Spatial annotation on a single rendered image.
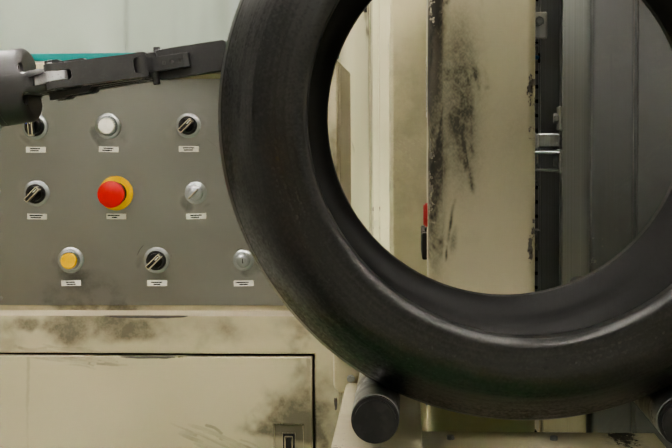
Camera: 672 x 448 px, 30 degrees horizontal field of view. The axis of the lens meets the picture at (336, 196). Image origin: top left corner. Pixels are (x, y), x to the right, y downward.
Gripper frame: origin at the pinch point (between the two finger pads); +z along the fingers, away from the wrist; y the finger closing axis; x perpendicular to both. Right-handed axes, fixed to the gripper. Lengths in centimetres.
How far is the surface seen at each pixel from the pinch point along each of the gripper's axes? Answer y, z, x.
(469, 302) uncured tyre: 15.6, 24.3, 30.0
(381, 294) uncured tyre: -12.4, 15.7, 24.2
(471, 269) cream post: 26.7, 25.4, 27.6
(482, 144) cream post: 26.7, 28.8, 12.9
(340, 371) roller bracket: 24.2, 8.1, 37.3
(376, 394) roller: -9.2, 13.8, 33.7
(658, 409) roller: -9, 39, 39
